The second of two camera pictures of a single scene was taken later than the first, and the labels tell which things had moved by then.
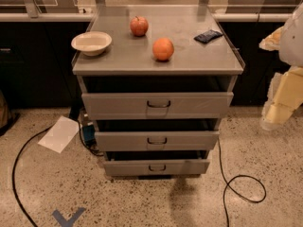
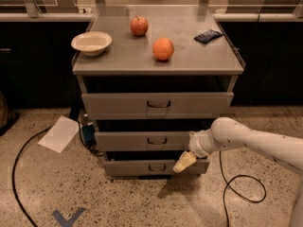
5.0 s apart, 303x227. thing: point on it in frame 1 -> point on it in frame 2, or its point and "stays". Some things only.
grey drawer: [156, 141] stays
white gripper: [293, 44] -> [196, 145]
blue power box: [89, 133] stays
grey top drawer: [156, 105] stays
